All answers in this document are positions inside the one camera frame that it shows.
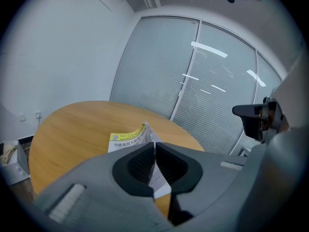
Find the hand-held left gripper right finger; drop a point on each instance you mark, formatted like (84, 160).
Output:
(210, 178)

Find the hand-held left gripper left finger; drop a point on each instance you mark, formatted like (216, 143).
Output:
(96, 192)

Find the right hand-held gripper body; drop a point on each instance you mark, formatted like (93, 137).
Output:
(275, 122)

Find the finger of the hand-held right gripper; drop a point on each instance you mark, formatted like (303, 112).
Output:
(251, 122)

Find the white booklet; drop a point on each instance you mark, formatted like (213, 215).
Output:
(125, 144)

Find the white storage box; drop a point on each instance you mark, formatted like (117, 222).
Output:
(17, 170)

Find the cream cloth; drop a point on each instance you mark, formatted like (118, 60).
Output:
(8, 152)

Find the white wall socket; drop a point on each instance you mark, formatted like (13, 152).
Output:
(22, 117)
(38, 115)

